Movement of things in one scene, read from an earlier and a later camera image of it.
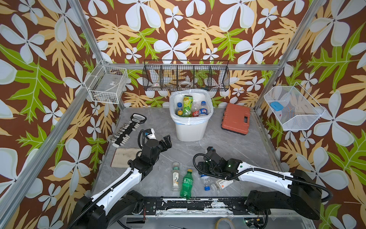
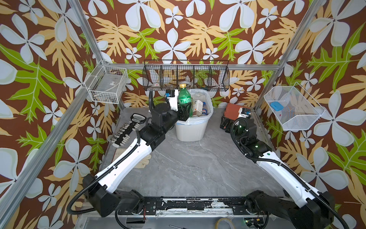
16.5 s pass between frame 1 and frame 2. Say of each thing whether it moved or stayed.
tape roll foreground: stayed
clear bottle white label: moved
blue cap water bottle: stayed
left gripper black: moved
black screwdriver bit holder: stayed
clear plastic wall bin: stayed
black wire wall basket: stayed
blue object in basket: stayed
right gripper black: moved
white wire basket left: stayed
